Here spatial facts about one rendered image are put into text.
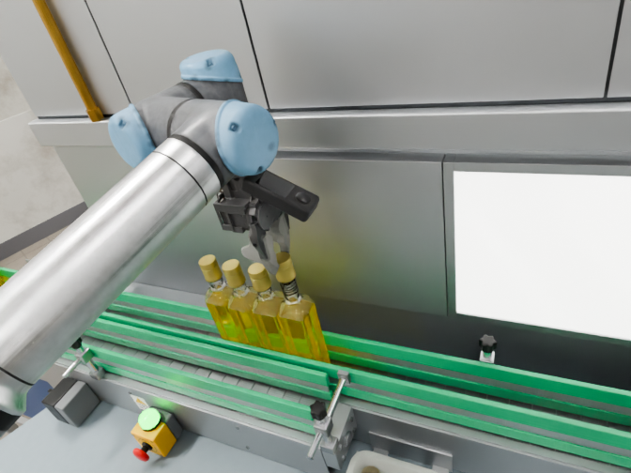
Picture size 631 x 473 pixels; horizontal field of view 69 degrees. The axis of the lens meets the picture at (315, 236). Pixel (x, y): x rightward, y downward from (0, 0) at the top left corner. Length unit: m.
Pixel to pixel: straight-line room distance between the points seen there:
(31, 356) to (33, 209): 3.68
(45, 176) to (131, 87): 3.09
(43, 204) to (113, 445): 3.03
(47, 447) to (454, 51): 1.23
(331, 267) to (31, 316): 0.63
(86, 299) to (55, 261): 0.04
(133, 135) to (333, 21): 0.33
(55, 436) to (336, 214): 0.91
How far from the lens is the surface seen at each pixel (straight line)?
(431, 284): 0.88
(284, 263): 0.78
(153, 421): 1.12
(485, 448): 0.92
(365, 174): 0.77
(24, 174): 4.02
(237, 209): 0.72
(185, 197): 0.45
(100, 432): 1.31
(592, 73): 0.70
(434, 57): 0.70
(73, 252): 0.43
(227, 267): 0.87
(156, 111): 0.57
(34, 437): 1.42
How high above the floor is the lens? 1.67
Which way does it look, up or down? 35 degrees down
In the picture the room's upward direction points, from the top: 14 degrees counter-clockwise
